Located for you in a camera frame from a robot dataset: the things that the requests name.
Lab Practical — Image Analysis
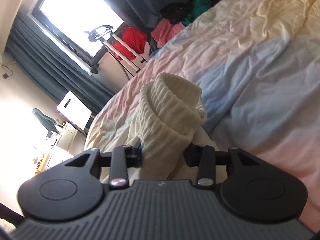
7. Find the wavy teal mirror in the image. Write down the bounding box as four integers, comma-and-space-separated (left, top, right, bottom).
32, 108, 59, 138

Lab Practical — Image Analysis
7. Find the teal curtain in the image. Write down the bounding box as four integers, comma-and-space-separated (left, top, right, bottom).
5, 13, 114, 114

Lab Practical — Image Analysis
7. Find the white knit jacket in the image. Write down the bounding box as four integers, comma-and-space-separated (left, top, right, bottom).
100, 72, 227, 184

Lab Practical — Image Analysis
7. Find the white drawer dresser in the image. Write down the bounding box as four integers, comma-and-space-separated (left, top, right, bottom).
46, 122, 86, 170

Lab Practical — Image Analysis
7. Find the pastel bed duvet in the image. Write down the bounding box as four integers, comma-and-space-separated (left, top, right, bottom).
85, 0, 319, 231

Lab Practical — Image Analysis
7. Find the green black clothes pile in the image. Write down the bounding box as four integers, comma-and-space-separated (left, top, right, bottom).
160, 0, 213, 26

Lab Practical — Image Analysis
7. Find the window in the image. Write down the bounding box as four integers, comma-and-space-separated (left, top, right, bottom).
31, 0, 125, 74

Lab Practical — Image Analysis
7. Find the white black chair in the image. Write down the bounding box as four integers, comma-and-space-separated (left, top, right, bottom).
57, 91, 92, 137

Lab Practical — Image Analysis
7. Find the red bag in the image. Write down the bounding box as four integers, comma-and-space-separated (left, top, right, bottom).
112, 27, 147, 60

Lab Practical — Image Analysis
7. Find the pink clothes pile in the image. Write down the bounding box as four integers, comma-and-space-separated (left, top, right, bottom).
151, 18, 185, 46

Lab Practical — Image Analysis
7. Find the white tripod stand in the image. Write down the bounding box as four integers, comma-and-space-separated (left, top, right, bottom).
84, 25, 148, 81

